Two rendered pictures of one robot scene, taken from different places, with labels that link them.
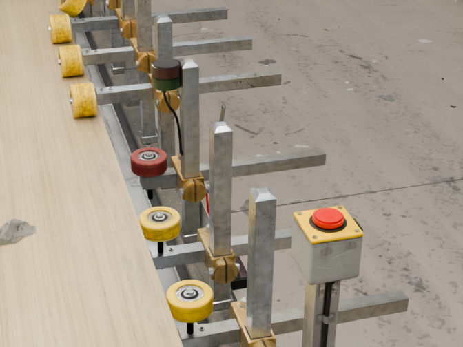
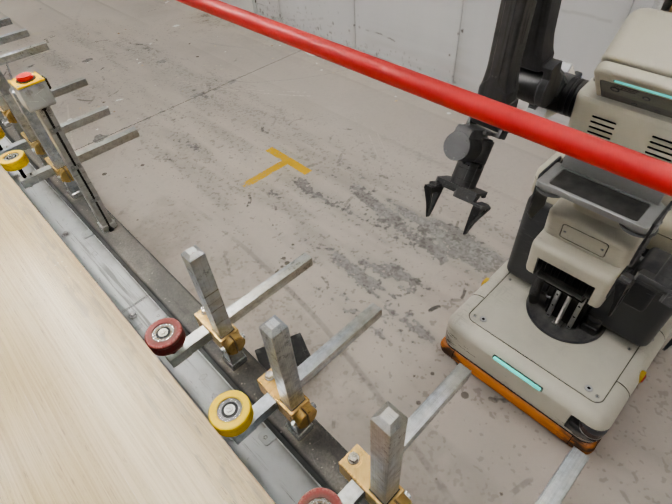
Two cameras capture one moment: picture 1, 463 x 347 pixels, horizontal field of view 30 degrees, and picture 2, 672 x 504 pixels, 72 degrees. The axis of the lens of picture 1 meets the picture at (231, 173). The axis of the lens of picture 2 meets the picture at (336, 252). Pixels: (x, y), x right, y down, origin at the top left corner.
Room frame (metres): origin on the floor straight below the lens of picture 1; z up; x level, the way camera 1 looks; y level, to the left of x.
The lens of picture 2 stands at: (-0.48, -0.32, 1.73)
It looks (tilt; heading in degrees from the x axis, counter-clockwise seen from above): 46 degrees down; 335
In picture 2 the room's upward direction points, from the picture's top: 5 degrees counter-clockwise
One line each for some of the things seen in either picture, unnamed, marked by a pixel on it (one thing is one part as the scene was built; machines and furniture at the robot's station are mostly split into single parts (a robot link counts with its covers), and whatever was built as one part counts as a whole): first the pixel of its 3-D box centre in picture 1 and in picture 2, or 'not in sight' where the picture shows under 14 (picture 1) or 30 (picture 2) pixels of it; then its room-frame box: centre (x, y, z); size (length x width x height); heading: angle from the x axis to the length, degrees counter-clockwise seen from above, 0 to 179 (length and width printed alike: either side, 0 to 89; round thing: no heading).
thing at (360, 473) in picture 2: not in sight; (374, 484); (-0.25, -0.47, 0.83); 0.14 x 0.06 x 0.05; 16
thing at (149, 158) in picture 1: (149, 175); not in sight; (1.67, 0.18, 0.85); 0.08 x 0.08 x 0.11
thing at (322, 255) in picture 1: (326, 246); (33, 93); (0.92, -0.12, 1.18); 0.07 x 0.07 x 0.08; 16
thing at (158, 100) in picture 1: (163, 92); not in sight; (1.91, 0.17, 0.95); 0.14 x 0.06 x 0.05; 16
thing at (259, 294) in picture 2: not in sight; (244, 305); (0.27, -0.40, 0.81); 0.43 x 0.03 x 0.04; 106
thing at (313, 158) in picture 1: (234, 169); (36, 100); (1.72, -0.01, 0.84); 0.43 x 0.03 x 0.04; 106
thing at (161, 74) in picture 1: (166, 68); not in sight; (1.64, 0.14, 1.13); 0.06 x 0.06 x 0.02
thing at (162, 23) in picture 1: (165, 111); not in sight; (1.89, 0.16, 0.91); 0.04 x 0.04 x 0.48; 16
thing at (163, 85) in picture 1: (166, 80); not in sight; (1.64, 0.14, 1.10); 0.06 x 0.06 x 0.02
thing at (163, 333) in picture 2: not in sight; (170, 345); (0.22, -0.21, 0.85); 0.08 x 0.08 x 0.11
